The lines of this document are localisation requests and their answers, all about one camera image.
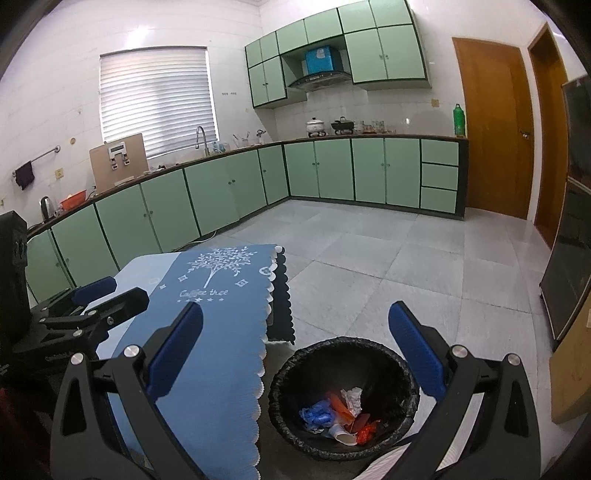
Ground black glass cabinet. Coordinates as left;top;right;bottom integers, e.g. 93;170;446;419
539;78;591;342

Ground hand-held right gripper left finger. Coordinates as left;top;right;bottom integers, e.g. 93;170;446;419
50;301;205;480

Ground blue plastic bag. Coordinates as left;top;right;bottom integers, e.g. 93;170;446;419
299;401;335;430

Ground dark red clothing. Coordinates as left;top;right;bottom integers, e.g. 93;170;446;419
0;388;58;480

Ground blue box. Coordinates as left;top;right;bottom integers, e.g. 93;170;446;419
305;46;335;75

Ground red plastic basin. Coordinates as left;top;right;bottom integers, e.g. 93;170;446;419
60;189;88;210

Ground green lower kitchen cabinets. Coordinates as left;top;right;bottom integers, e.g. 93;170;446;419
25;135;469;301

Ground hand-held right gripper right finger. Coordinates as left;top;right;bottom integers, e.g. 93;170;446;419
388;301;542;480

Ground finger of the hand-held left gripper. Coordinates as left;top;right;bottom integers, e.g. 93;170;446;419
28;276;117;324
13;287;151;365

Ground black trash bin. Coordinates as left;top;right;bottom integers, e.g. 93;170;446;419
269;337;421;461

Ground brown wooden door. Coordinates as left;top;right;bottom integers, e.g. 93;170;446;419
527;22;571;252
451;37;535;220

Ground dark towel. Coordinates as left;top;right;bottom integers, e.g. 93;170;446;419
14;161;35;191

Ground dark blue table runner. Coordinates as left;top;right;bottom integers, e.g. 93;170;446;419
106;244;296;480

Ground metal towel bar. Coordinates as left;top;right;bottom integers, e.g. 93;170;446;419
12;145;61;176

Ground red plastic bag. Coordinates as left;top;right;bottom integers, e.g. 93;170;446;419
356;420;382;445

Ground cardboard box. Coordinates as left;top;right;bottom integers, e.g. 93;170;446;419
549;318;591;424

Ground white paper cup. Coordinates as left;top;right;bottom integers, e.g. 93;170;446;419
329;424;358;446

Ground black range hood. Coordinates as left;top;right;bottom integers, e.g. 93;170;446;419
287;71;352;90

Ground green upper wall cabinets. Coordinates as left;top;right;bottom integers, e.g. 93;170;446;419
245;0;433;110

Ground light blue tablecloth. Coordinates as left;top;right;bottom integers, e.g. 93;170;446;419
28;251;185;361

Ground white window blind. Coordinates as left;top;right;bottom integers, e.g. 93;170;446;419
99;46;219;160

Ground white tissue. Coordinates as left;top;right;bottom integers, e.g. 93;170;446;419
341;387;364;414

